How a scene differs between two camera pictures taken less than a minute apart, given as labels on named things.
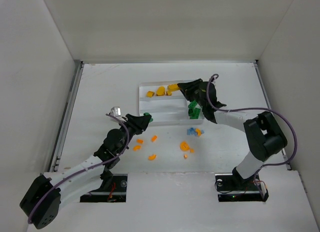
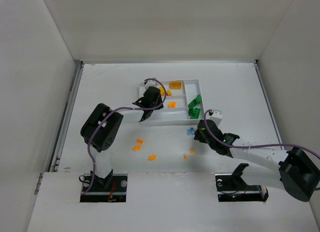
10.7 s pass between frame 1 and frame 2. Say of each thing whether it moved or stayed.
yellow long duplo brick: moved
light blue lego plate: stayed
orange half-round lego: moved
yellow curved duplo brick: stayed
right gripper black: moved
